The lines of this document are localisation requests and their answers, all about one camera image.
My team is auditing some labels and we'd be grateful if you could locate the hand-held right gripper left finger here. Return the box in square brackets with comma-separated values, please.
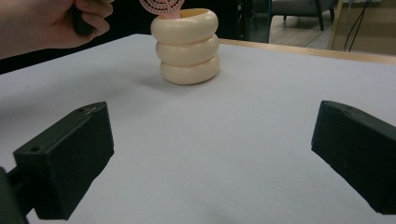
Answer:
[12, 101, 115, 221]

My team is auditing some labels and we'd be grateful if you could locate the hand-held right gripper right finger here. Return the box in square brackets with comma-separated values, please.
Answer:
[311, 100, 396, 216]

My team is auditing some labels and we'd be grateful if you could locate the pink hairbrush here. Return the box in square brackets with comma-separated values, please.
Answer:
[138, 0, 186, 21]

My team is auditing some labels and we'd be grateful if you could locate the cream ringed holder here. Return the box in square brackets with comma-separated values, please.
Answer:
[150, 7, 221, 86]

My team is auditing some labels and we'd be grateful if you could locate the grey armchair with dark legs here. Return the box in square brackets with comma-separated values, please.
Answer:
[271, 0, 339, 32]

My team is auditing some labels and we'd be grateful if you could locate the dark stand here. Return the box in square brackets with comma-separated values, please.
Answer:
[237, 0, 273, 44]

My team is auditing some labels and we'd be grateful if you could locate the black cable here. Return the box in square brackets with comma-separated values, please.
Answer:
[343, 0, 372, 52]

